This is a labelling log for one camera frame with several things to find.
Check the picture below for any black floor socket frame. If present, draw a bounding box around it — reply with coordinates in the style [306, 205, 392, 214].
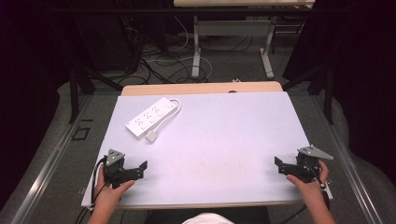
[71, 126, 92, 142]

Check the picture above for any person's right hand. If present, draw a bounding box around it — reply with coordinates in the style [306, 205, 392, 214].
[286, 160, 331, 203]

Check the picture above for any person's white shirt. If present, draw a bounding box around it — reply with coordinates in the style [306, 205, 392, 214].
[181, 212, 235, 224]

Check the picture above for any white plug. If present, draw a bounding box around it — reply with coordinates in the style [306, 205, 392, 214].
[145, 130, 159, 144]

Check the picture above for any aluminium floor rail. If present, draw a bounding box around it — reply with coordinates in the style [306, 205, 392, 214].
[310, 92, 385, 224]
[9, 93, 94, 224]

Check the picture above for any white desk with metal legs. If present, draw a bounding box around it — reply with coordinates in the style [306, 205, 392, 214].
[173, 0, 316, 80]

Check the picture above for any dark curtain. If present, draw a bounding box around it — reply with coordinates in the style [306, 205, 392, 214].
[281, 0, 396, 188]
[0, 0, 76, 213]

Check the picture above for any tangle of black floor cables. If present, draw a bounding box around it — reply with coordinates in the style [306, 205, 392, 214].
[120, 15, 195, 86]

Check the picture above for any wooden table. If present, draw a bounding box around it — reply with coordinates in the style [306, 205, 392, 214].
[120, 80, 284, 97]

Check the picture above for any black metal stand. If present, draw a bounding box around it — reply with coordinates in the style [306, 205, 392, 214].
[281, 60, 336, 126]
[68, 66, 124, 124]

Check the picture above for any black horizontal bar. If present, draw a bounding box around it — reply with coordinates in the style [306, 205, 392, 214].
[50, 7, 347, 15]

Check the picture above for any person's dark lap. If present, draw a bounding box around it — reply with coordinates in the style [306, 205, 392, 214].
[145, 206, 273, 224]

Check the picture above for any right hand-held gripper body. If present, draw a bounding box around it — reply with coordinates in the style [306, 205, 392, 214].
[277, 145, 334, 184]

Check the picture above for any person's left hand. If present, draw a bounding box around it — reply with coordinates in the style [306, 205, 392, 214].
[93, 172, 135, 213]

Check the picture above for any white power strip cable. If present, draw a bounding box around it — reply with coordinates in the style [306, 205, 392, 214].
[146, 98, 183, 138]

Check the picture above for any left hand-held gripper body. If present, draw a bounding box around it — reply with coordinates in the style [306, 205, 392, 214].
[102, 148, 145, 189]

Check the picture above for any white floor cable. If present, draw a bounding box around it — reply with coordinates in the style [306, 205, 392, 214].
[145, 15, 214, 84]

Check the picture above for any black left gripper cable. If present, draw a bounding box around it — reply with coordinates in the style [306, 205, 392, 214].
[74, 156, 108, 224]

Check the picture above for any white power strip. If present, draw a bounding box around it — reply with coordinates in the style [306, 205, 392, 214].
[124, 96, 178, 140]

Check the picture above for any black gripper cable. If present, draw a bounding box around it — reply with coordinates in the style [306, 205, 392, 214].
[278, 161, 332, 224]
[74, 156, 108, 224]

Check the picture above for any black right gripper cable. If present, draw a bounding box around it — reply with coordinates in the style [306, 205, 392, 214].
[278, 161, 332, 224]

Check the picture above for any white table cover sheet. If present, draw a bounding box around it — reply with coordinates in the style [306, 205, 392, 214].
[80, 91, 334, 210]

